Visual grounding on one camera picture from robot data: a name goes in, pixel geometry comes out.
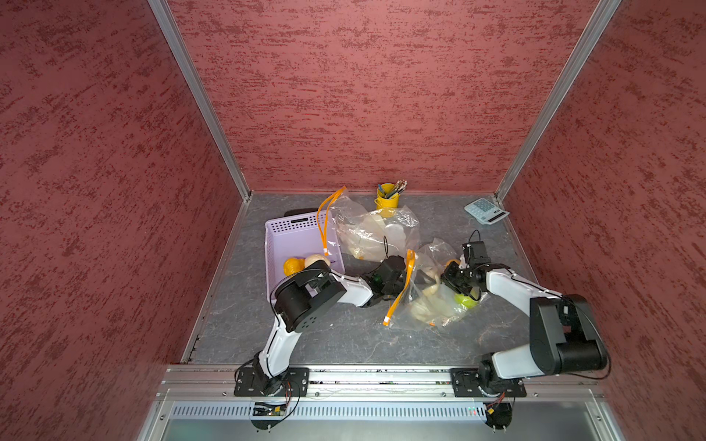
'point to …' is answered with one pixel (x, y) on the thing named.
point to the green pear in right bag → (466, 301)
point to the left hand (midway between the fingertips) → (430, 292)
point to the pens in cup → (398, 188)
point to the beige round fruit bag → (312, 259)
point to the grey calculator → (484, 211)
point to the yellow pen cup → (381, 200)
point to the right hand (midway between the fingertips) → (439, 282)
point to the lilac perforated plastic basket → (298, 236)
